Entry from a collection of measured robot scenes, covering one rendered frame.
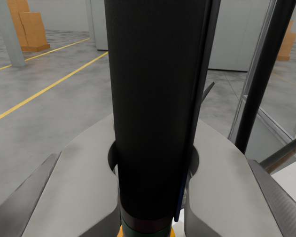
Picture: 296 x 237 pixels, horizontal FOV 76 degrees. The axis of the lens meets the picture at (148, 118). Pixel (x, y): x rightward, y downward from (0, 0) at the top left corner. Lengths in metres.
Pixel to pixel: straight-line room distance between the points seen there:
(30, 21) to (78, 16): 5.91
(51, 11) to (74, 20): 1.44
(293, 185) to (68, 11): 13.90
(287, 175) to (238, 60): 5.42
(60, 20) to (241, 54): 11.37
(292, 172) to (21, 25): 8.41
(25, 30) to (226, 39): 6.63
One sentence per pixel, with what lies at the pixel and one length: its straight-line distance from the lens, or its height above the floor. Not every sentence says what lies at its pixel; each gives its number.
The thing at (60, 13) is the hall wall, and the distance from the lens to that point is 14.34.
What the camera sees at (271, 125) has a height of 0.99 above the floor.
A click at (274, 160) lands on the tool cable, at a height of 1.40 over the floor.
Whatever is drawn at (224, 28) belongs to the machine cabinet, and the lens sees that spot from 5.66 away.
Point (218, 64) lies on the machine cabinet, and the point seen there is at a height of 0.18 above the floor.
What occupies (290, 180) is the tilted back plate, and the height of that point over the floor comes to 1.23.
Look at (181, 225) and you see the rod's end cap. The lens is 0.20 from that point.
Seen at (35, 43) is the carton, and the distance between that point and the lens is 8.35.
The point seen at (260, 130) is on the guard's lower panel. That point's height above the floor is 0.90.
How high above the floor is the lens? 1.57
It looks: 31 degrees down
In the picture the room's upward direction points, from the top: 2 degrees clockwise
